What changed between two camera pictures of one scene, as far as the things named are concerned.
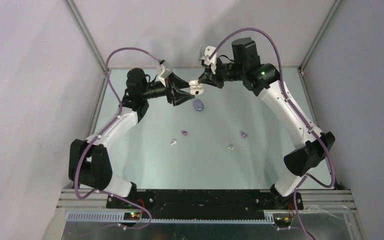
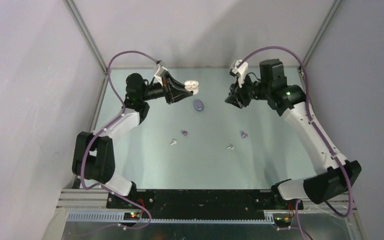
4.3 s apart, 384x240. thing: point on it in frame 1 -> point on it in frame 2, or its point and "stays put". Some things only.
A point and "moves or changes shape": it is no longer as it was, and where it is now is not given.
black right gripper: (208, 77) -> (236, 96)
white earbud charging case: (195, 88) moves or changes shape
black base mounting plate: (207, 203) stays put
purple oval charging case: (198, 105) stays put
